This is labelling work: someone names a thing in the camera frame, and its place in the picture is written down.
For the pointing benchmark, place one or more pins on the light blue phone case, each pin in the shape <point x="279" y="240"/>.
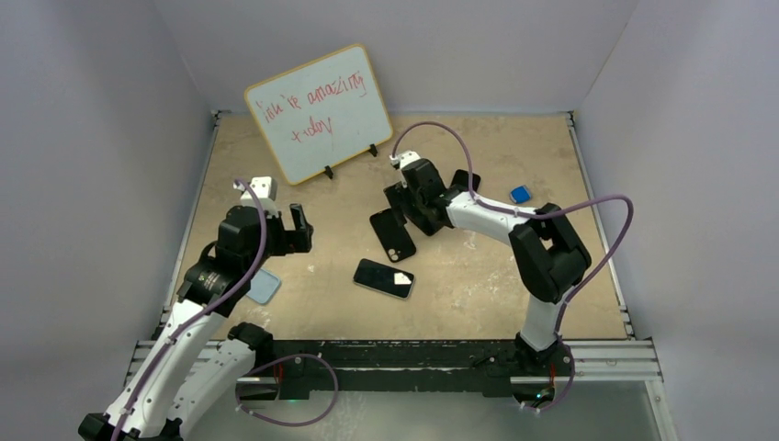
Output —
<point x="263" y="287"/>

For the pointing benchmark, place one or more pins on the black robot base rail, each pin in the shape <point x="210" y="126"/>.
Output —
<point x="503" y="368"/>

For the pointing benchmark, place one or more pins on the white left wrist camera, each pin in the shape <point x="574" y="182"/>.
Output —
<point x="265" y="190"/>

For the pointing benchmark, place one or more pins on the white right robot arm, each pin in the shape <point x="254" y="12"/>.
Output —
<point x="549" y="253"/>

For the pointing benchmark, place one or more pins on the black phone case with cutout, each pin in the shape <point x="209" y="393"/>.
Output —
<point x="465" y="180"/>

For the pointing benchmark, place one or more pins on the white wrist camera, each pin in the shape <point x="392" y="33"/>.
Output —
<point x="400" y="160"/>
<point x="265" y="190"/>

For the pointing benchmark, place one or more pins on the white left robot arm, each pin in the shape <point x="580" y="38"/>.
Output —
<point x="167" y="395"/>

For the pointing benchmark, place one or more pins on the black phone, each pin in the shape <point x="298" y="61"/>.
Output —
<point x="392" y="235"/>

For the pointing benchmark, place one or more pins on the silver-edged black-screen phone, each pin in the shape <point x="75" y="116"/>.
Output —
<point x="384" y="279"/>

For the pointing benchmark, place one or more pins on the blue whiteboard eraser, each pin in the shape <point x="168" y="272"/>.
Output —
<point x="520" y="195"/>

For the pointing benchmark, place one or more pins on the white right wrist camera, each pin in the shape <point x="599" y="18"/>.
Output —
<point x="400" y="160"/>

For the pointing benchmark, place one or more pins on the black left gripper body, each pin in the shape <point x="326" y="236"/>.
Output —
<point x="276" y="237"/>

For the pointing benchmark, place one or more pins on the yellow-framed whiteboard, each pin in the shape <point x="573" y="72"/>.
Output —
<point x="324" y="112"/>

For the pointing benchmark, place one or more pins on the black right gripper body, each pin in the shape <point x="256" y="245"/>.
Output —
<point x="415" y="202"/>

